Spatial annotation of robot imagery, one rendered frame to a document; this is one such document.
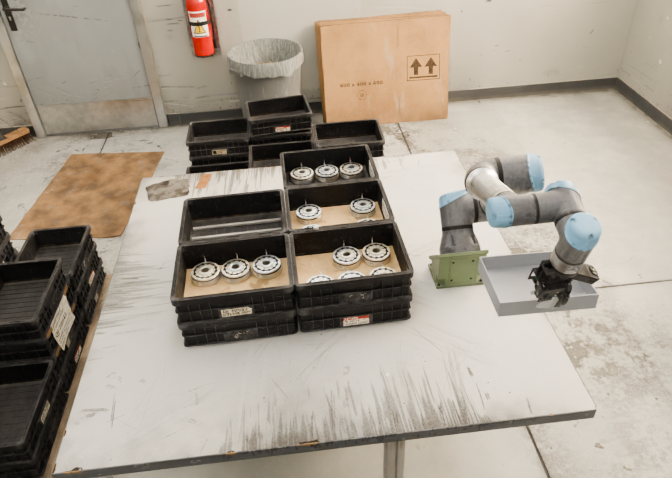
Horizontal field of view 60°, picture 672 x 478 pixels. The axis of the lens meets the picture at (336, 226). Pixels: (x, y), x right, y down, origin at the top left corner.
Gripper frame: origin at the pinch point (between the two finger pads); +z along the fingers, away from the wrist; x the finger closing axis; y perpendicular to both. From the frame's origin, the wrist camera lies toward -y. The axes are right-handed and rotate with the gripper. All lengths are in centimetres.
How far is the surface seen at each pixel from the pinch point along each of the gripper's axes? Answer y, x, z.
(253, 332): 82, -27, 44
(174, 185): 115, -130, 77
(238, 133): 86, -229, 141
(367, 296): 42, -29, 34
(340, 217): 43, -75, 49
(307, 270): 60, -47, 40
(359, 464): 49, 4, 112
